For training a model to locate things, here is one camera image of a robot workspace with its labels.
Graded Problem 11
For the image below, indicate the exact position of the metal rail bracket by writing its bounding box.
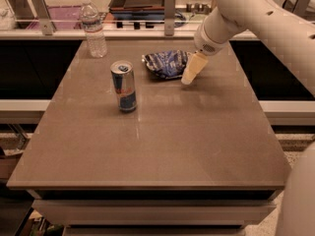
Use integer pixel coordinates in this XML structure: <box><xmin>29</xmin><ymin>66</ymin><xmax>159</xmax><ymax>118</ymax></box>
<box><xmin>31</xmin><ymin>0</ymin><xmax>55</xmax><ymax>35</ymax></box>
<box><xmin>292</xmin><ymin>0</ymin><xmax>311</xmax><ymax>17</ymax></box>
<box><xmin>164</xmin><ymin>0</ymin><xmax>175</xmax><ymax>36</ymax></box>

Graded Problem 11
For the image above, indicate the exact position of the right metal rail bracket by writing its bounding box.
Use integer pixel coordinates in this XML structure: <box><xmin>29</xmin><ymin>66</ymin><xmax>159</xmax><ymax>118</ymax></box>
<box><xmin>292</xmin><ymin>0</ymin><xmax>311</xmax><ymax>17</ymax></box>

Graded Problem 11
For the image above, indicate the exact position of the purple mat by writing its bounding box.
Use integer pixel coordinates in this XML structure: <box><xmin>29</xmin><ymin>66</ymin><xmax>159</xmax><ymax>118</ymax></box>
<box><xmin>27</xmin><ymin>5</ymin><xmax>81</xmax><ymax>30</ymax></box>

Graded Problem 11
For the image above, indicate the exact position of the blue chip bag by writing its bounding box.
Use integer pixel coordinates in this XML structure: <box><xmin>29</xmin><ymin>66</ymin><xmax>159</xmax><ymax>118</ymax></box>
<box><xmin>142</xmin><ymin>50</ymin><xmax>190</xmax><ymax>80</ymax></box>

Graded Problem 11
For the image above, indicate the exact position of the silver blue energy drink can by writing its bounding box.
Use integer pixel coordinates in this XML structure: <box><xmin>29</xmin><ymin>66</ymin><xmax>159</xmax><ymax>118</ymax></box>
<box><xmin>110</xmin><ymin>60</ymin><xmax>137</xmax><ymax>112</ymax></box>

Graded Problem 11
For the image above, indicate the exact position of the clear plastic water bottle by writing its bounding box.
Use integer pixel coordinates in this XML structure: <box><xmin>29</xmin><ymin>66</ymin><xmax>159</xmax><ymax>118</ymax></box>
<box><xmin>79</xmin><ymin>0</ymin><xmax>107</xmax><ymax>58</ymax></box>

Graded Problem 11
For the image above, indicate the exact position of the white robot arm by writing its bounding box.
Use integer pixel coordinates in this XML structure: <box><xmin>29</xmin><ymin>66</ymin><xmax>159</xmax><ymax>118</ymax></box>
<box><xmin>181</xmin><ymin>0</ymin><xmax>315</xmax><ymax>236</ymax></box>

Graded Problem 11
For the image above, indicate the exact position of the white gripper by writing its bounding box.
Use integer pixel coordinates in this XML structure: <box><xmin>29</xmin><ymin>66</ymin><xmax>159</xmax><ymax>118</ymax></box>
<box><xmin>181</xmin><ymin>8</ymin><xmax>241</xmax><ymax>85</ymax></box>

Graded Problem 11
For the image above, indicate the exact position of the left metal rail bracket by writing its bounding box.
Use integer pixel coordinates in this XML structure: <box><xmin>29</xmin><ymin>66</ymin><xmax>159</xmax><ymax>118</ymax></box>
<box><xmin>31</xmin><ymin>0</ymin><xmax>55</xmax><ymax>35</ymax></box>

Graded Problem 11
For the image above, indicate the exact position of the middle metal rail bracket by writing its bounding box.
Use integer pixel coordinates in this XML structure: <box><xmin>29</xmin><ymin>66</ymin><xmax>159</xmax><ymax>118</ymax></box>
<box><xmin>164</xmin><ymin>0</ymin><xmax>175</xmax><ymax>36</ymax></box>

